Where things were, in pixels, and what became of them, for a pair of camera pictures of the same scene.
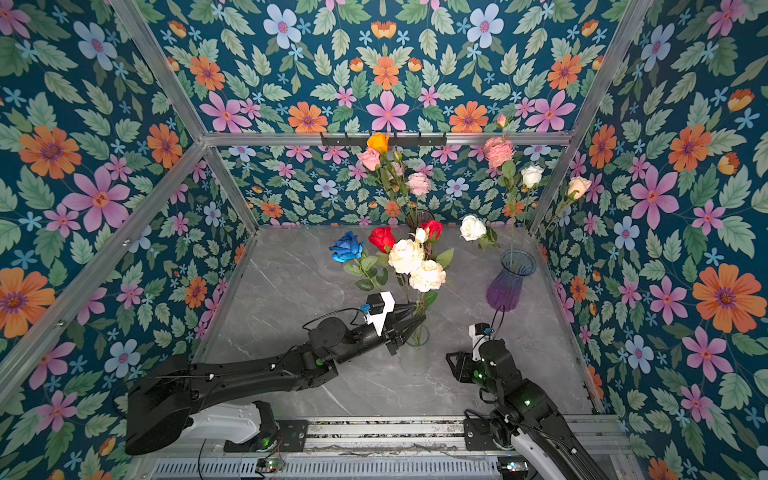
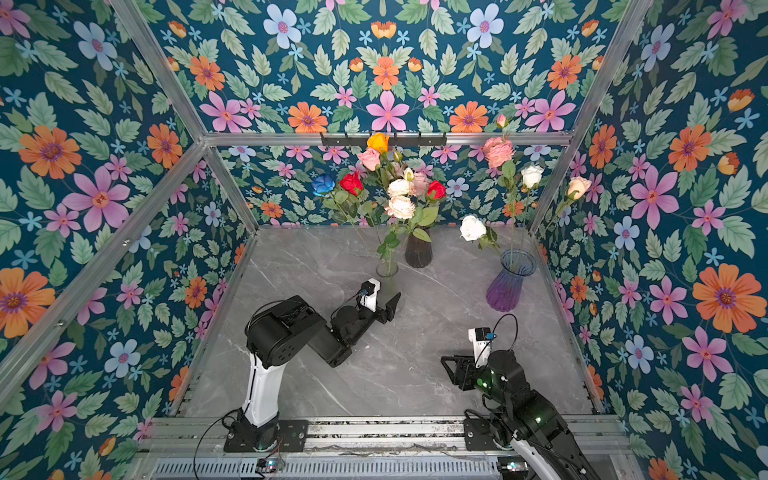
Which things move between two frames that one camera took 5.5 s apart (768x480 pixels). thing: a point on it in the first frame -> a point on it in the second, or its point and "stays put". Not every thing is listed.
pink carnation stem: x=501 y=152 stays put
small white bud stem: x=531 y=176 stays put
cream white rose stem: x=578 y=189 stays put
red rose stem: x=383 y=238 -> x=352 y=184
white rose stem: x=472 y=229 stays put
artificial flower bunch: x=419 y=271 -> x=392 y=198
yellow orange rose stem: x=380 y=143 stays put
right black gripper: x=463 y=363 stays put
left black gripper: x=394 y=330 -> x=387 y=312
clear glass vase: x=415 y=356 -> x=387 y=266
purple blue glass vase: x=504 y=291 stays put
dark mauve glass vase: x=417 y=217 -> x=418 y=252
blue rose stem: x=348 y=248 -> x=323 y=185
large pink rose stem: x=418 y=184 stays put
